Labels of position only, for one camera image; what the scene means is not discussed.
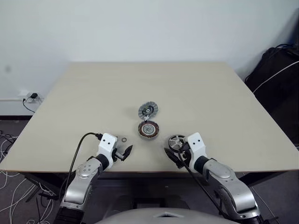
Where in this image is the white wall socket strip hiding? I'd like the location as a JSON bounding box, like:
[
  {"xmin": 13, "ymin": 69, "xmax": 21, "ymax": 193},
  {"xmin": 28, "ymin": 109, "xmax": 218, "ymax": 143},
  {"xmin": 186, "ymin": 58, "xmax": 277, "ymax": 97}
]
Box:
[{"xmin": 18, "ymin": 89, "xmax": 44, "ymax": 104}]

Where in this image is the white cable on bag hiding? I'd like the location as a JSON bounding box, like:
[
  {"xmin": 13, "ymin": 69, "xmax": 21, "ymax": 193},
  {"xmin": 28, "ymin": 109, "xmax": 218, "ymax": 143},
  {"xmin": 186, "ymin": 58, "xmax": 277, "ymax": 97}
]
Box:
[{"xmin": 254, "ymin": 61, "xmax": 299, "ymax": 92}]

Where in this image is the motor stator with copper windings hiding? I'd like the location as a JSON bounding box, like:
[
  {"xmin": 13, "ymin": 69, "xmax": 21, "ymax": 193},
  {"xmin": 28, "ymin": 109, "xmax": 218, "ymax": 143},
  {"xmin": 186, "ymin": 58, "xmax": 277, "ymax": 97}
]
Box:
[{"xmin": 137, "ymin": 119, "xmax": 161, "ymax": 139}]

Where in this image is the black table frame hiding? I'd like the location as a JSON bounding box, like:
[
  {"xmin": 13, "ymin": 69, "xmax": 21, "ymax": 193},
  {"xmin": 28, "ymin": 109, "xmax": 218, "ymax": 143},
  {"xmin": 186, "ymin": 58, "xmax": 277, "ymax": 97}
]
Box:
[{"xmin": 22, "ymin": 171, "xmax": 281, "ymax": 203}]

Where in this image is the grey rounded robot torso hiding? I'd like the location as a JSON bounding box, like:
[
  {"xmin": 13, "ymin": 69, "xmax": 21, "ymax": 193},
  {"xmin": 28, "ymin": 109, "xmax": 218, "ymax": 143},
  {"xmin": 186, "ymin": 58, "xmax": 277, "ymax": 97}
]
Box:
[{"xmin": 102, "ymin": 202, "xmax": 225, "ymax": 224}]

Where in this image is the silver motor rotor disc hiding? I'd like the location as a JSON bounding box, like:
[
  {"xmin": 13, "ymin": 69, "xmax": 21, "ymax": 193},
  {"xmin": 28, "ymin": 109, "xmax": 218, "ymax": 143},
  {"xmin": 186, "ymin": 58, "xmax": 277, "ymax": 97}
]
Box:
[{"xmin": 137, "ymin": 101, "xmax": 160, "ymax": 121}]

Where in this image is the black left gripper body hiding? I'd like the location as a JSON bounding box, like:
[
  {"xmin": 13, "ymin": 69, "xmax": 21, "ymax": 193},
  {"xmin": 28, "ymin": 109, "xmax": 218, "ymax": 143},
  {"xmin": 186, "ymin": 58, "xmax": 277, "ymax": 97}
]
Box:
[{"xmin": 114, "ymin": 147, "xmax": 126, "ymax": 162}]

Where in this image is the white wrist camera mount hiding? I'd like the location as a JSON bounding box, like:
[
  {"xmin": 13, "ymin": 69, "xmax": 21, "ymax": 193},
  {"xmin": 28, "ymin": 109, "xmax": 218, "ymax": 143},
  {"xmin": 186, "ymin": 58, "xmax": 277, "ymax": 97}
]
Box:
[
  {"xmin": 98, "ymin": 133, "xmax": 119, "ymax": 164},
  {"xmin": 186, "ymin": 132, "xmax": 207, "ymax": 173}
]

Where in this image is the thin black adapter cable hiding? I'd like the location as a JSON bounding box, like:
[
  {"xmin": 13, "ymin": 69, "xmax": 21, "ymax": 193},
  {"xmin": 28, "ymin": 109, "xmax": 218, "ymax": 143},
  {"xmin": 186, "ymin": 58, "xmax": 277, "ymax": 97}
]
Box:
[{"xmin": 22, "ymin": 97, "xmax": 36, "ymax": 113}]

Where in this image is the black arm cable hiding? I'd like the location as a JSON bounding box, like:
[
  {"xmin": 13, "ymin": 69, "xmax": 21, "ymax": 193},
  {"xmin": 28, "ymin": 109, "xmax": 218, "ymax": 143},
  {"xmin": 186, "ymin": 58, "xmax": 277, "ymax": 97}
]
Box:
[
  {"xmin": 59, "ymin": 132, "xmax": 104, "ymax": 199},
  {"xmin": 177, "ymin": 142, "xmax": 228, "ymax": 213}
]

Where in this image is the silver spoked motor rotor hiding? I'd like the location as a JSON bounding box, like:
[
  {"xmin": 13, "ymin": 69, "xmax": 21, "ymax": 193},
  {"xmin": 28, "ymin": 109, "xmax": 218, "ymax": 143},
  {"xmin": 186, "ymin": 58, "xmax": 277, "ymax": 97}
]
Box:
[{"xmin": 168, "ymin": 134, "xmax": 188, "ymax": 153}]

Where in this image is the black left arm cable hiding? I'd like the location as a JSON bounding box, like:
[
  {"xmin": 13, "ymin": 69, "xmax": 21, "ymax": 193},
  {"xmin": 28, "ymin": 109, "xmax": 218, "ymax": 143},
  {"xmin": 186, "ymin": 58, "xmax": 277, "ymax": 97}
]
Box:
[{"xmin": 59, "ymin": 132, "xmax": 104, "ymax": 199}]

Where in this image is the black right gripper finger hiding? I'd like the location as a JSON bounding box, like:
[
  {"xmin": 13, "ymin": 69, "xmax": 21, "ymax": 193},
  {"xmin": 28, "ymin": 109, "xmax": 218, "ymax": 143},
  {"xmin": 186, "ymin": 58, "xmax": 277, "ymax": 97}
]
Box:
[
  {"xmin": 170, "ymin": 155, "xmax": 184, "ymax": 169},
  {"xmin": 164, "ymin": 147, "xmax": 180, "ymax": 162}
]

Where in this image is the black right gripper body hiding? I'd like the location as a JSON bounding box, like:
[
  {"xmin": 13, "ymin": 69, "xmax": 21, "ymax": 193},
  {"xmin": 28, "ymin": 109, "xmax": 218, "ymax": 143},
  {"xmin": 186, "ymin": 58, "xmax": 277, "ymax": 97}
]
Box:
[{"xmin": 178, "ymin": 150, "xmax": 192, "ymax": 169}]

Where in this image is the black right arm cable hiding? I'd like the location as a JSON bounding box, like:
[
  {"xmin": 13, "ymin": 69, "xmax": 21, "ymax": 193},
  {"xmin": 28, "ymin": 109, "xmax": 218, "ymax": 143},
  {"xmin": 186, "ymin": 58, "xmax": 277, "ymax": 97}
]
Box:
[{"xmin": 177, "ymin": 142, "xmax": 228, "ymax": 213}]

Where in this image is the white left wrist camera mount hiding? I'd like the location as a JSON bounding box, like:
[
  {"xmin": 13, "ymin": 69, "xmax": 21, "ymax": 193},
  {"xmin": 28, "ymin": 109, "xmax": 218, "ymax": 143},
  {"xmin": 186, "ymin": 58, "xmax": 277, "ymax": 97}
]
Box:
[{"xmin": 98, "ymin": 133, "xmax": 119, "ymax": 164}]

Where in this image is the black bag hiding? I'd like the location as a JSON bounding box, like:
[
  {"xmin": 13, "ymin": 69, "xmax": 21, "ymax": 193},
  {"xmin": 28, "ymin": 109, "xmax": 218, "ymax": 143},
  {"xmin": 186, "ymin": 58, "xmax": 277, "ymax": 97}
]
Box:
[{"xmin": 243, "ymin": 46, "xmax": 299, "ymax": 151}]

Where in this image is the white floor cable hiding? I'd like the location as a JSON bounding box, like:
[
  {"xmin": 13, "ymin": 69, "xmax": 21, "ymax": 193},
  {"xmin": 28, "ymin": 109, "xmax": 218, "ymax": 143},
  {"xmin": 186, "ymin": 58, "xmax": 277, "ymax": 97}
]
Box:
[
  {"xmin": 0, "ymin": 171, "xmax": 27, "ymax": 224},
  {"xmin": 0, "ymin": 134, "xmax": 17, "ymax": 164},
  {"xmin": 35, "ymin": 179, "xmax": 57, "ymax": 224}
]

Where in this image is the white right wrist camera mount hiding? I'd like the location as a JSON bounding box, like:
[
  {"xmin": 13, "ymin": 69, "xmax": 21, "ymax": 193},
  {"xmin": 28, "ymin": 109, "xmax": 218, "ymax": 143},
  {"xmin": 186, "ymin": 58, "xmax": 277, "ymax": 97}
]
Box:
[{"xmin": 186, "ymin": 132, "xmax": 207, "ymax": 173}]

